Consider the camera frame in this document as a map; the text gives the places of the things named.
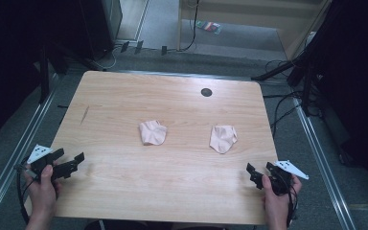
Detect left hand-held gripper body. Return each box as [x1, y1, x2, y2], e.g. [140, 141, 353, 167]
[27, 144, 65, 182]

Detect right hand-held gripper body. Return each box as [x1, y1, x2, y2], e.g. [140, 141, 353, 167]
[268, 160, 310, 196]

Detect pink cloth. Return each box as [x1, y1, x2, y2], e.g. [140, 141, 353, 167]
[138, 120, 168, 147]
[209, 125, 239, 155]

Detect person's right hand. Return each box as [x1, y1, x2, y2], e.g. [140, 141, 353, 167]
[262, 174, 303, 222]

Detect person's left hand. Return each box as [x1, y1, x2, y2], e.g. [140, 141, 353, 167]
[25, 164, 60, 220]

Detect black tripod stand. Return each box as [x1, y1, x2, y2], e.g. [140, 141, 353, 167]
[250, 37, 325, 118]

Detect dark cabinet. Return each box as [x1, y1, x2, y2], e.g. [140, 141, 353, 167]
[78, 0, 124, 60]

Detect colourful striped packet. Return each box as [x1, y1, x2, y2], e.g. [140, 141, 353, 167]
[195, 20, 222, 35]

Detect aluminium floor rail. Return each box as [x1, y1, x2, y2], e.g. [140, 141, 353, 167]
[0, 72, 60, 222]
[291, 96, 358, 230]

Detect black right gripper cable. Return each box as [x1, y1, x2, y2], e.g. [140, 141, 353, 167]
[285, 180, 300, 228]

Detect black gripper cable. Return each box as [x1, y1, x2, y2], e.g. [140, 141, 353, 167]
[285, 180, 300, 228]
[13, 163, 35, 225]

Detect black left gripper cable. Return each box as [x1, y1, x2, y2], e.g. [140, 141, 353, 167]
[13, 163, 35, 225]

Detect black floor cables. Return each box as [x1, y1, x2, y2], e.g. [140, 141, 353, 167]
[262, 58, 306, 139]

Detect white floor cable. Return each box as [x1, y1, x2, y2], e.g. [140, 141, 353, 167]
[90, 43, 123, 72]

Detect light wooden shelf frame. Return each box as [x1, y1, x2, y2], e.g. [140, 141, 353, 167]
[176, 0, 334, 61]

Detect black hanging cable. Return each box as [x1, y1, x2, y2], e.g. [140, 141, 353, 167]
[178, 0, 201, 53]

